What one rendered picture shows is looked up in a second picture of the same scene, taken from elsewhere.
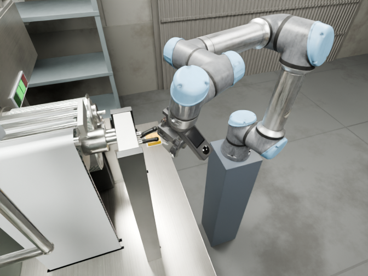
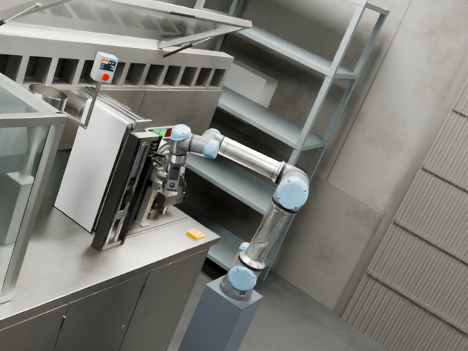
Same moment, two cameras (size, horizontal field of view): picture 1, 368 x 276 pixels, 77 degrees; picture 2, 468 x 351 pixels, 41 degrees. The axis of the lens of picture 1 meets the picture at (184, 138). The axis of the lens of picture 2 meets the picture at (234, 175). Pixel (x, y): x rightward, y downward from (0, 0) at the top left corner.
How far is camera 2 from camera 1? 217 cm
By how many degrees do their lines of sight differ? 43
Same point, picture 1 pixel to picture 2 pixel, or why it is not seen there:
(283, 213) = not seen: outside the picture
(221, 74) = (198, 141)
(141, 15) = (375, 197)
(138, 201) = (120, 170)
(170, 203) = (142, 252)
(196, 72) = (185, 129)
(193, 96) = (173, 134)
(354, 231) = not seen: outside the picture
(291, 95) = (265, 224)
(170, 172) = (170, 250)
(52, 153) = (118, 122)
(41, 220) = (85, 157)
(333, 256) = not seen: outside the picture
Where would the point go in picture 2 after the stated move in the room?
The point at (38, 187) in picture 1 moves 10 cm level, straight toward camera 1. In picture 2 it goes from (101, 136) to (95, 142)
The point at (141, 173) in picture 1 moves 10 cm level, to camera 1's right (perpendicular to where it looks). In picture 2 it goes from (131, 150) to (144, 161)
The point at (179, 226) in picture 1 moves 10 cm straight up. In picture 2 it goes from (127, 258) to (135, 239)
